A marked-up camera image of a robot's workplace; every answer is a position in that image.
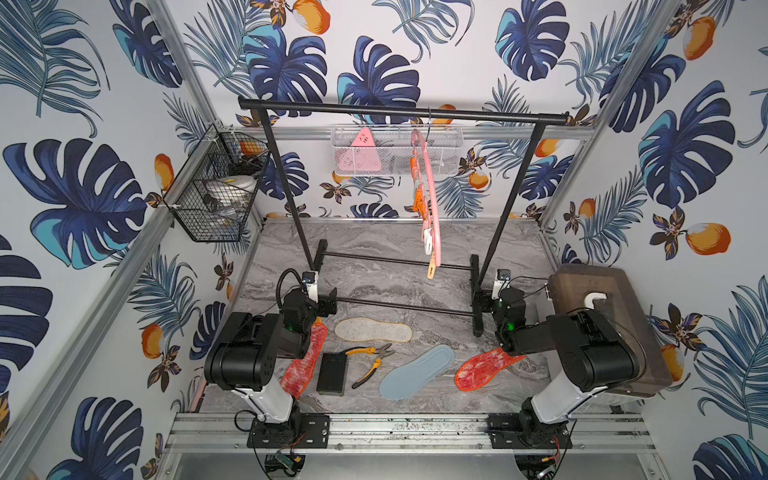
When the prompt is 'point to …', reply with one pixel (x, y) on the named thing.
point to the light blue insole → (400, 382)
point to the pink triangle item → (361, 156)
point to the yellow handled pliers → (382, 351)
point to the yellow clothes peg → (432, 267)
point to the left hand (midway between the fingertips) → (320, 284)
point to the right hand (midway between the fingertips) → (495, 284)
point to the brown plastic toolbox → (570, 284)
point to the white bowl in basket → (233, 190)
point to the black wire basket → (215, 154)
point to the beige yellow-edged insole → (362, 329)
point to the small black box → (332, 374)
